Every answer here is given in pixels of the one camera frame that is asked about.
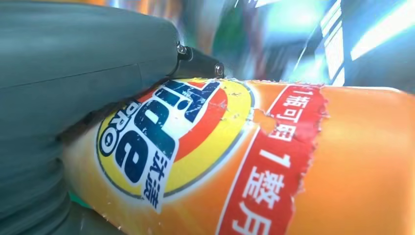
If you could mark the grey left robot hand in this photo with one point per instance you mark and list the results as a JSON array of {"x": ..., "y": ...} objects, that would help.
[{"x": 81, "y": 58}]

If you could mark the orange detergent bottle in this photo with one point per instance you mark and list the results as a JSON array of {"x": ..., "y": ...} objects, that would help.
[{"x": 291, "y": 162}]

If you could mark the ceiling light strip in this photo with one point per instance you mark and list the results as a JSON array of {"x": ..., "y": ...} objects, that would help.
[{"x": 382, "y": 32}]

